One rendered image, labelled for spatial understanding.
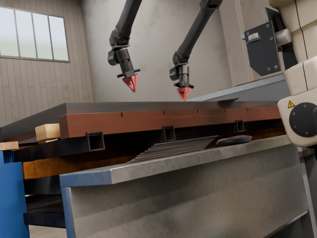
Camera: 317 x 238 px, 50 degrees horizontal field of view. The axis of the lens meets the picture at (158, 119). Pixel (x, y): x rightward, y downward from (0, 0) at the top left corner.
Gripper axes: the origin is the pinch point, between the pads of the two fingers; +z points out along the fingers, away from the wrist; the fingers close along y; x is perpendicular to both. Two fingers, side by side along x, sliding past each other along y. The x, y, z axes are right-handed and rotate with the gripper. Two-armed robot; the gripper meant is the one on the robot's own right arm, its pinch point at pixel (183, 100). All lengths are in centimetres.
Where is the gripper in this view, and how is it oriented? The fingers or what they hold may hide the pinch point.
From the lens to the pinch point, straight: 187.2
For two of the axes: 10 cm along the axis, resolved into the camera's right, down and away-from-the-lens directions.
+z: -0.2, 9.7, -2.5
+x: 7.0, -1.6, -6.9
